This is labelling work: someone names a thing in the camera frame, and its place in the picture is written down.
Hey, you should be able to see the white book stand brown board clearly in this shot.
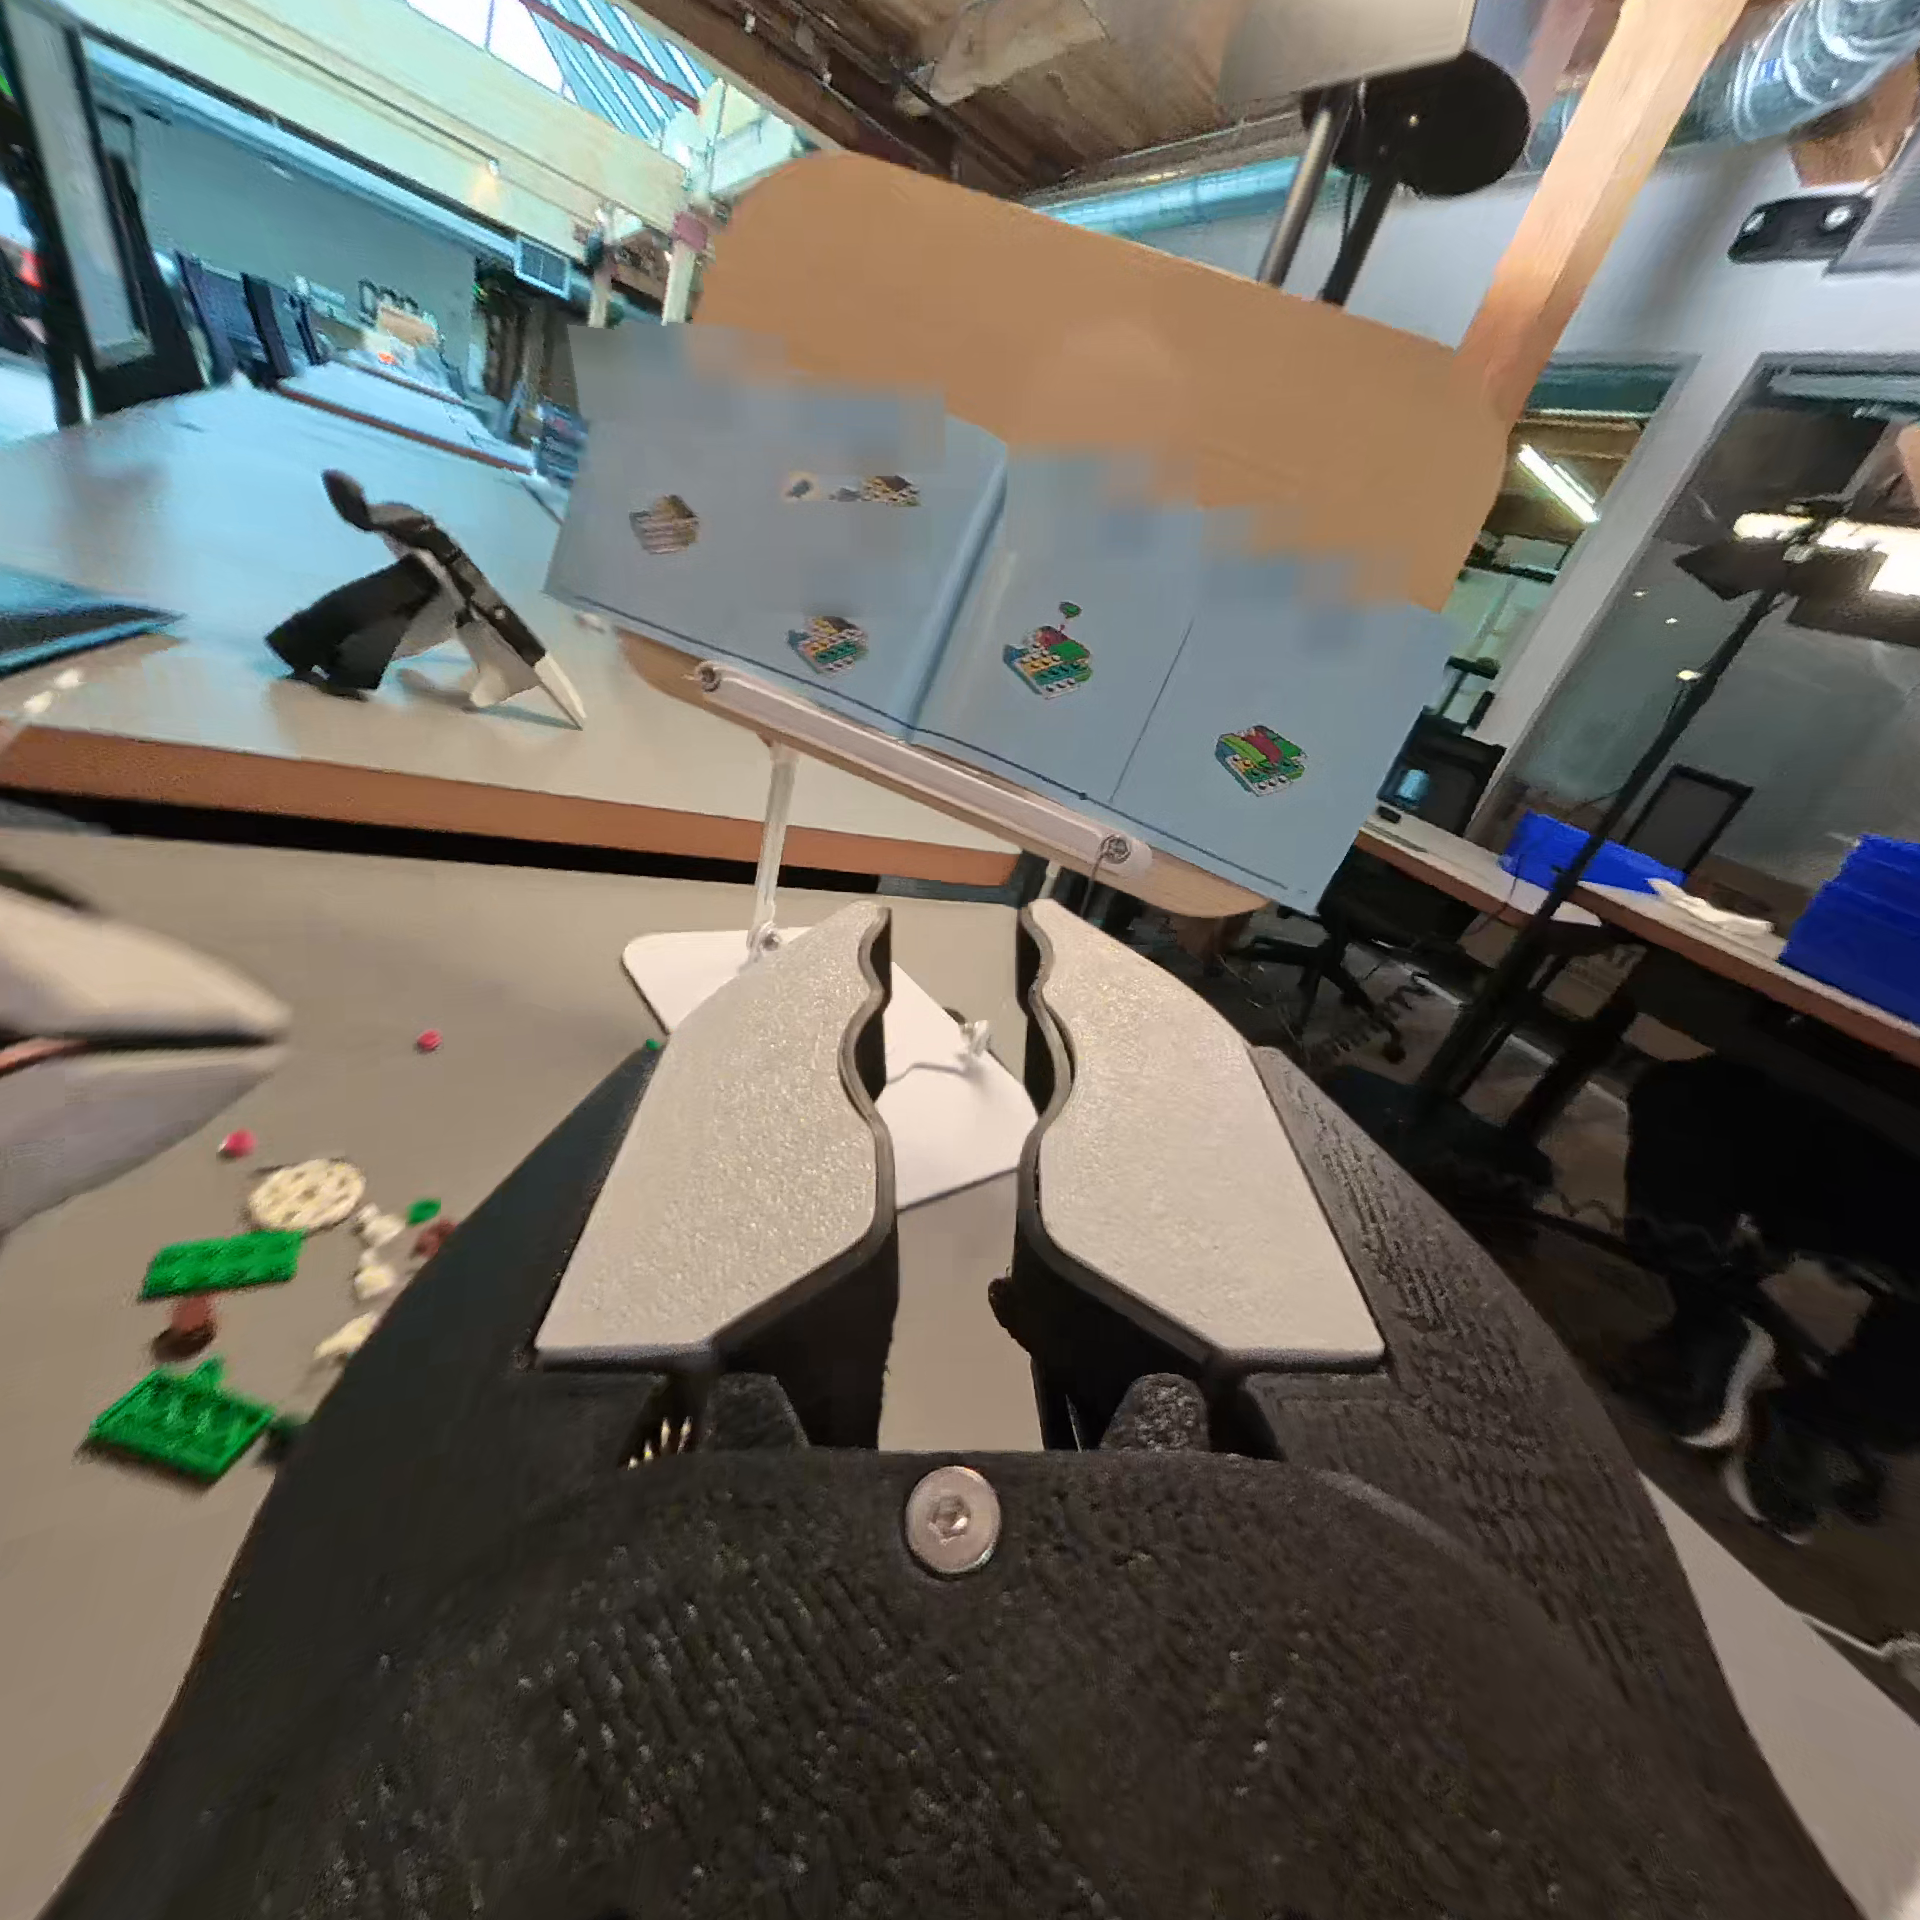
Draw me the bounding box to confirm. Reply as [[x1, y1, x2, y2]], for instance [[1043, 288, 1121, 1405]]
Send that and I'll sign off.
[[619, 151, 1514, 1210]]

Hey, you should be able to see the black office chair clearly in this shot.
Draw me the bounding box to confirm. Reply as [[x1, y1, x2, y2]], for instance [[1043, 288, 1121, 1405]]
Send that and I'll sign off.
[[1242, 853, 1416, 1071]]

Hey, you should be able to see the black and white gripper device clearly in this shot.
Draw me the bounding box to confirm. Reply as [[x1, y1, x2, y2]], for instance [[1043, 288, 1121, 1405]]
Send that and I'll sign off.
[[266, 470, 590, 733]]

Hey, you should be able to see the black overhead camera rig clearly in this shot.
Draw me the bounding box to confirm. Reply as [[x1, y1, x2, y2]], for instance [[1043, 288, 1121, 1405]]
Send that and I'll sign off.
[[1216, 0, 1536, 310]]

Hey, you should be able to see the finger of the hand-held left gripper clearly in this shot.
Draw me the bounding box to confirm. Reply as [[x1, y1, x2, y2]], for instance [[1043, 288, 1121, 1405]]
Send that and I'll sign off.
[[0, 1043, 290, 1240], [0, 883, 295, 1053]]

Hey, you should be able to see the black framed screen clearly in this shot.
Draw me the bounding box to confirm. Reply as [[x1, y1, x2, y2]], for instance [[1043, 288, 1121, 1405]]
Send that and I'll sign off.
[[0, 0, 205, 430]]

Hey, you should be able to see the black studio light stand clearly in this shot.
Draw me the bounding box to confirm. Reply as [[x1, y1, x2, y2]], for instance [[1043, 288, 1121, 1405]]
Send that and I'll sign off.
[[1410, 511, 1920, 1143]]

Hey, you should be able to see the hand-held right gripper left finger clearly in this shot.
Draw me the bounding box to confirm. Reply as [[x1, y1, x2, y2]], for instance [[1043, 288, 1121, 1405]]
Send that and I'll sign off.
[[533, 896, 903, 1454]]

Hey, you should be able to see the wood-edged side table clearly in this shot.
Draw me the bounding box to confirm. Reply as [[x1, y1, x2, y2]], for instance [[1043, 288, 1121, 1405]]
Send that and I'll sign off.
[[1359, 817, 1920, 1186]]

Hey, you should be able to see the dark flat tray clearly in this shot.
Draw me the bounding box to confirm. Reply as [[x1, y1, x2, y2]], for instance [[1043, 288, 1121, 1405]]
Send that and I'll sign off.
[[0, 567, 185, 678]]

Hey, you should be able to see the long green brick plate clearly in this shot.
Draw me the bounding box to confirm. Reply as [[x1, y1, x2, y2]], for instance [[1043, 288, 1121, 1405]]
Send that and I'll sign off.
[[83, 1359, 280, 1489]]

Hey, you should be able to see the open blue instruction booklet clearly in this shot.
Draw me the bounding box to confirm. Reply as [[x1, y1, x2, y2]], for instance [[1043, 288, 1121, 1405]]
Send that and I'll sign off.
[[545, 322, 1462, 915]]

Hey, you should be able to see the blue plastic bin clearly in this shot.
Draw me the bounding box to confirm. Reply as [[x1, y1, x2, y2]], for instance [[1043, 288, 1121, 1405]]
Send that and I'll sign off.
[[1499, 810, 1685, 890]]

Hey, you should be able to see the light grey wood-edged table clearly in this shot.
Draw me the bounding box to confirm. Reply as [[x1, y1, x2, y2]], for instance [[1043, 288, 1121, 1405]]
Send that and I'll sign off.
[[0, 369, 1029, 890]]

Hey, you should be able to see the white round brick plate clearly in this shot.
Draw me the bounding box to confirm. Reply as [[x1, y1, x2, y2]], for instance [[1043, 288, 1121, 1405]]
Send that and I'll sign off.
[[246, 1154, 368, 1234]]

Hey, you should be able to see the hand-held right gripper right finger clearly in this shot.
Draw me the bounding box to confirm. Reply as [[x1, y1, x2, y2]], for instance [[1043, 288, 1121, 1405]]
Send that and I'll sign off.
[[990, 896, 1390, 1454]]

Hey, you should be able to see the wide green brick plate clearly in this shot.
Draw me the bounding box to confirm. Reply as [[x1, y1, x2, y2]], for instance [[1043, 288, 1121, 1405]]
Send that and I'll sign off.
[[137, 1231, 306, 1301]]

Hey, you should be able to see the stack of blue bins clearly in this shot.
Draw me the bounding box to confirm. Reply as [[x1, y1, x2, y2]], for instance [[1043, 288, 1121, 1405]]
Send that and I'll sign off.
[[1783, 832, 1920, 1025]]

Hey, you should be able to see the white cloth bundle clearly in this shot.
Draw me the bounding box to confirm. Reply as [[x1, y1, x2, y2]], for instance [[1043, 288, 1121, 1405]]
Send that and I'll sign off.
[[1649, 879, 1776, 939]]

